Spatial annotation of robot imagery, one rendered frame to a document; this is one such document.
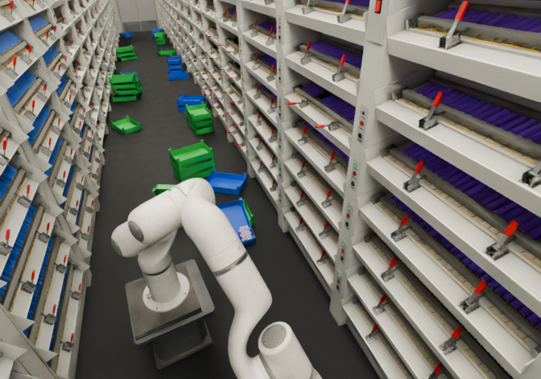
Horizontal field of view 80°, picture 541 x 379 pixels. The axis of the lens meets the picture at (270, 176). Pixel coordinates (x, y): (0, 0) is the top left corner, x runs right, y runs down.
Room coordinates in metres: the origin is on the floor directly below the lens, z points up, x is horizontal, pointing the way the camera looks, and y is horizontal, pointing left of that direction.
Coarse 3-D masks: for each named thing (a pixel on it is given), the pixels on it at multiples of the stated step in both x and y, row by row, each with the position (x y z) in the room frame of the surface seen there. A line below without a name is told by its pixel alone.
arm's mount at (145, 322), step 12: (180, 264) 1.03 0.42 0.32; (132, 288) 0.91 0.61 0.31; (144, 288) 0.90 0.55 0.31; (192, 288) 0.90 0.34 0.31; (132, 300) 0.85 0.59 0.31; (192, 300) 0.84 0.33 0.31; (132, 312) 0.79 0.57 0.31; (144, 312) 0.79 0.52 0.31; (156, 312) 0.79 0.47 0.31; (168, 312) 0.79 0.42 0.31; (180, 312) 0.79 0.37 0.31; (192, 312) 0.79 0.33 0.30; (144, 324) 0.74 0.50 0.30; (156, 324) 0.74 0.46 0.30; (168, 324) 0.75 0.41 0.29; (144, 336) 0.70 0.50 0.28
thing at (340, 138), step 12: (288, 84) 1.57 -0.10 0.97; (300, 84) 1.57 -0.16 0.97; (288, 96) 1.55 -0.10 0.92; (336, 96) 1.41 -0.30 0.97; (300, 108) 1.39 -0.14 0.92; (312, 120) 1.27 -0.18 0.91; (324, 120) 1.23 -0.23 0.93; (324, 132) 1.17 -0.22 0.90; (336, 132) 1.12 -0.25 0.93; (336, 144) 1.10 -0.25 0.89; (348, 144) 1.02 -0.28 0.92
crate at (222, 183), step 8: (216, 176) 2.24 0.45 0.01; (224, 176) 2.22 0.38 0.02; (232, 176) 2.21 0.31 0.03; (240, 176) 2.19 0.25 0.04; (216, 184) 2.13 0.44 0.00; (224, 184) 2.13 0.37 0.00; (232, 184) 2.13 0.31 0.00; (240, 184) 2.13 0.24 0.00; (224, 192) 2.02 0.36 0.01; (232, 192) 2.00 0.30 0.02; (240, 192) 2.01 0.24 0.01
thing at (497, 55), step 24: (432, 0) 0.94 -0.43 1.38; (480, 0) 0.87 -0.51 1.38; (504, 0) 0.81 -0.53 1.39; (528, 0) 0.76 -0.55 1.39; (408, 24) 0.90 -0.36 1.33; (432, 24) 0.85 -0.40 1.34; (456, 24) 0.74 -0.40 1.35; (480, 24) 0.75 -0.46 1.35; (504, 24) 0.72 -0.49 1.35; (528, 24) 0.69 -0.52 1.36; (408, 48) 0.83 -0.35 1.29; (432, 48) 0.75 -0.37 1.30; (456, 48) 0.72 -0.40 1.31; (480, 48) 0.69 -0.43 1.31; (504, 48) 0.65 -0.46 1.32; (528, 48) 0.63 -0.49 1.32; (456, 72) 0.69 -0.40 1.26; (480, 72) 0.63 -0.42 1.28; (504, 72) 0.59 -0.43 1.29; (528, 72) 0.55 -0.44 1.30; (528, 96) 0.54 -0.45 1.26
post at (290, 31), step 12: (276, 0) 1.65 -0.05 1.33; (276, 12) 1.65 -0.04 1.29; (276, 24) 1.65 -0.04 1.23; (288, 24) 1.57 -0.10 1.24; (288, 36) 1.57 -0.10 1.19; (300, 36) 1.59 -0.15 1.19; (288, 72) 1.57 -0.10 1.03; (288, 108) 1.57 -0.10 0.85; (288, 144) 1.57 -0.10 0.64; (288, 204) 1.57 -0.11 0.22; (288, 228) 1.57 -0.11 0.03
